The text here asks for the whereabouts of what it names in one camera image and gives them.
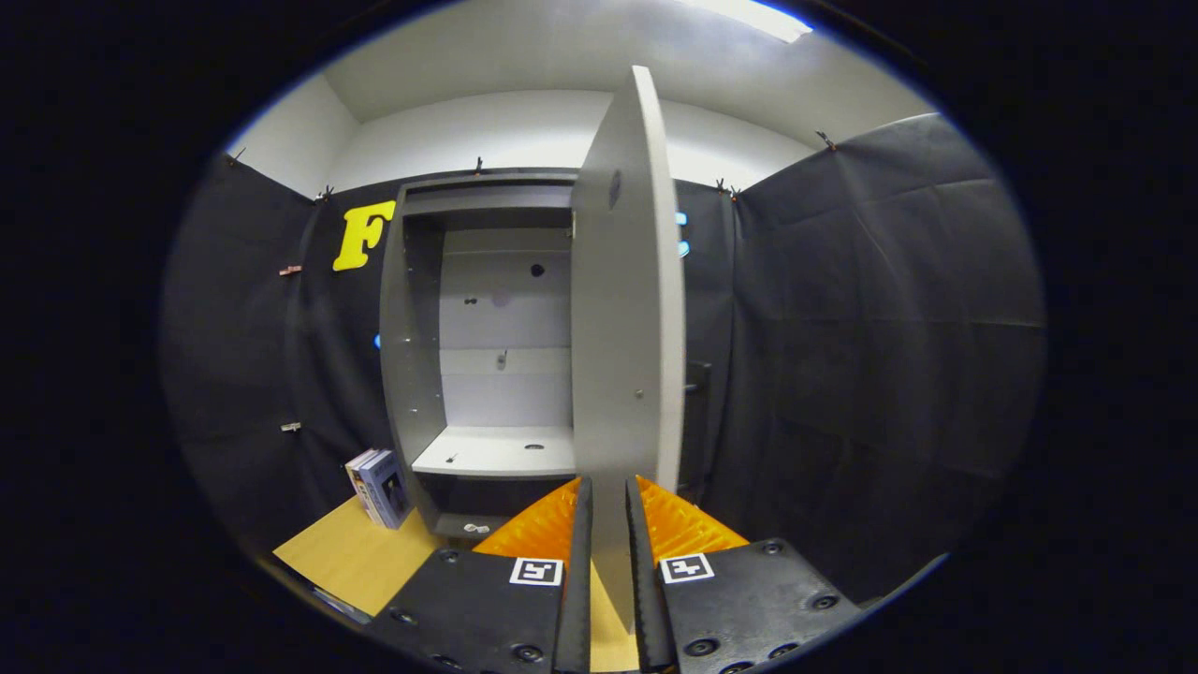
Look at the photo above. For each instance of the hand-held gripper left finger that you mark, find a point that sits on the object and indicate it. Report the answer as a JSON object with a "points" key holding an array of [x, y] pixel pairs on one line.
{"points": [[578, 580]]}

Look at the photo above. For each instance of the white book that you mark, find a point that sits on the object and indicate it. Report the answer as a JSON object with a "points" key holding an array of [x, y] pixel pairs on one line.
{"points": [[357, 468]]}

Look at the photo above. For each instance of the beige shoe cabinet door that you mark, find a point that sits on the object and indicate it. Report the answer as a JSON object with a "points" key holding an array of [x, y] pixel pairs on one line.
{"points": [[622, 328]]}

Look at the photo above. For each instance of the blue book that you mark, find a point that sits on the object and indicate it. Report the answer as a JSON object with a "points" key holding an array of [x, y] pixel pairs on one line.
{"points": [[388, 489]]}

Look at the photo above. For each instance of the ceiling strip light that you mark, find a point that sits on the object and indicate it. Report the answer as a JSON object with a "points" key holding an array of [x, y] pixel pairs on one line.
{"points": [[753, 16]]}

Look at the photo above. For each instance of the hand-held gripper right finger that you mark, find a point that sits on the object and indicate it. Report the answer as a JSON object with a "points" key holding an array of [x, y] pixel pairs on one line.
{"points": [[641, 580]]}

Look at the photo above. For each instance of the grey shoe cabinet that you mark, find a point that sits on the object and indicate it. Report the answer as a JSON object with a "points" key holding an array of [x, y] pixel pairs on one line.
{"points": [[412, 374]]}

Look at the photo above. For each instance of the black backdrop cloth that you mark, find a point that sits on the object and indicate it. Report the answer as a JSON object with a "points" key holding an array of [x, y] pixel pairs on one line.
{"points": [[889, 328]]}

